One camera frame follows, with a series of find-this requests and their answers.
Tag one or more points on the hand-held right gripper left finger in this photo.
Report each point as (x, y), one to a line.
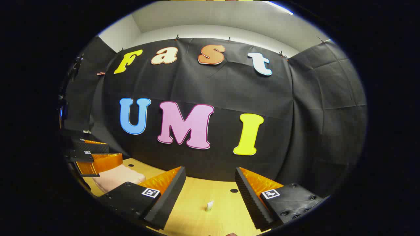
(169, 196)

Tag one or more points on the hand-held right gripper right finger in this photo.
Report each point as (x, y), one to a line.
(251, 196)

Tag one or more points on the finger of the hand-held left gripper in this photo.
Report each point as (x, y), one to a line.
(90, 147)
(82, 156)

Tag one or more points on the white and green tube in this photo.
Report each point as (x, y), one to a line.
(209, 206)

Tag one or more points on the pink suitcase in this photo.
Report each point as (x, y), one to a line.
(119, 177)

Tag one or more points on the orange backdrop clip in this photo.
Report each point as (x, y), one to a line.
(100, 73)
(283, 55)

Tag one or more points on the black backdrop cloth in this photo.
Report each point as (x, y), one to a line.
(229, 91)

